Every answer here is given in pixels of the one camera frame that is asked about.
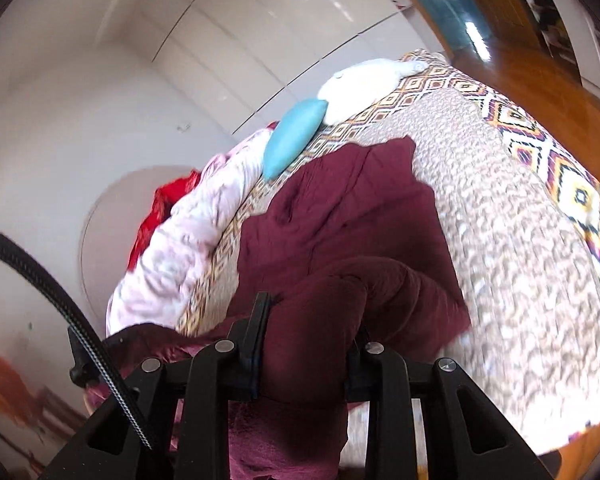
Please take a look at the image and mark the glossy cream wardrobe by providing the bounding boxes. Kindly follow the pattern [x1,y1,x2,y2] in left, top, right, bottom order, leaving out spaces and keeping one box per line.
[97,0,440,136]

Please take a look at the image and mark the maroon quilted down jacket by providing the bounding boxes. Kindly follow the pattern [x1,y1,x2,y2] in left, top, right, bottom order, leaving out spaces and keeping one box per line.
[106,138,470,479]

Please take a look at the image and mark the beige patterned bedspread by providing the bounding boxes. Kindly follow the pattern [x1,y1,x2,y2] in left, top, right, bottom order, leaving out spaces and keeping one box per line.
[178,56,600,453]

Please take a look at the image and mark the beige rounded headboard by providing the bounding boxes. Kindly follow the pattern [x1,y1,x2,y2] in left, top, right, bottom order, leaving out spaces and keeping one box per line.
[79,166,190,327]

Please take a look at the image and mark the teal glass door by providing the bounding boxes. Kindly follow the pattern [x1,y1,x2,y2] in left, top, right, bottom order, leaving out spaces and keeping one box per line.
[412,0,492,61]

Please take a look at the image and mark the white plush pillow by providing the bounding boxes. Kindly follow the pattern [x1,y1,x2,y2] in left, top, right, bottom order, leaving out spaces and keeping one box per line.
[317,58,429,126]

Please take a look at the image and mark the red blanket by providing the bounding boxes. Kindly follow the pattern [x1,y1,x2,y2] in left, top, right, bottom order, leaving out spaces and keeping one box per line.
[126,169,201,271]

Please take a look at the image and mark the pink floral duvet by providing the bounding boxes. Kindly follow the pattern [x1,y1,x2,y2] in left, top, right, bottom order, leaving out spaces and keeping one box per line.
[106,128,273,336]

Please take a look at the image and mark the turquoise pillow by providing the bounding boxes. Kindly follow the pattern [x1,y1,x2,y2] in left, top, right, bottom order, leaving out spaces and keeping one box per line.
[262,99,328,181]

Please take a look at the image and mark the black cable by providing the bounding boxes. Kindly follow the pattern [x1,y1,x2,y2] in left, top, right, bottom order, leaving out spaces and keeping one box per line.
[0,219,153,451]

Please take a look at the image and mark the cream shelf unit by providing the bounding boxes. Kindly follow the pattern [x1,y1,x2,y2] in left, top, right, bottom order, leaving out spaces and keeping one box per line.
[527,0,600,99]

